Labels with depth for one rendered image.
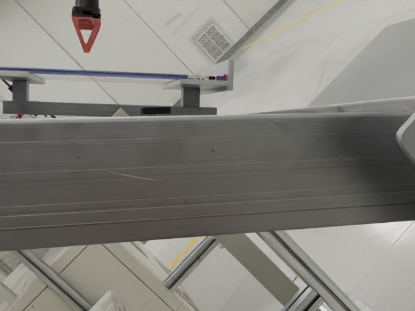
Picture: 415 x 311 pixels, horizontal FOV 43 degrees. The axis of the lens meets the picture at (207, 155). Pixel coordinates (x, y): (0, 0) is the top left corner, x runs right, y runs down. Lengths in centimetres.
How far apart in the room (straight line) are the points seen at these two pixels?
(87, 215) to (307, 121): 12
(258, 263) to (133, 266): 56
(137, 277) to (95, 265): 14
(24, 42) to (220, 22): 305
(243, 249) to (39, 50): 734
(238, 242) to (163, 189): 105
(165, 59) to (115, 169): 828
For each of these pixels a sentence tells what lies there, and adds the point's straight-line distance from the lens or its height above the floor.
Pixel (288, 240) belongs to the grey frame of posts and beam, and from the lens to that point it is 106.
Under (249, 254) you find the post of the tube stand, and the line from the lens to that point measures 132.
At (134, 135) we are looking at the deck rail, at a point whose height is 84.
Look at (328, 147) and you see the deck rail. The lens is 29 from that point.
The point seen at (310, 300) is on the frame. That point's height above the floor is 31.
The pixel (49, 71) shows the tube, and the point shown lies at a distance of 113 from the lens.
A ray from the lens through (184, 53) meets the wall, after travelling 861.
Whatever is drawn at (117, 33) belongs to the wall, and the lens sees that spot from 851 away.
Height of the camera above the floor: 86
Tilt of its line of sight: 12 degrees down
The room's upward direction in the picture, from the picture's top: 44 degrees counter-clockwise
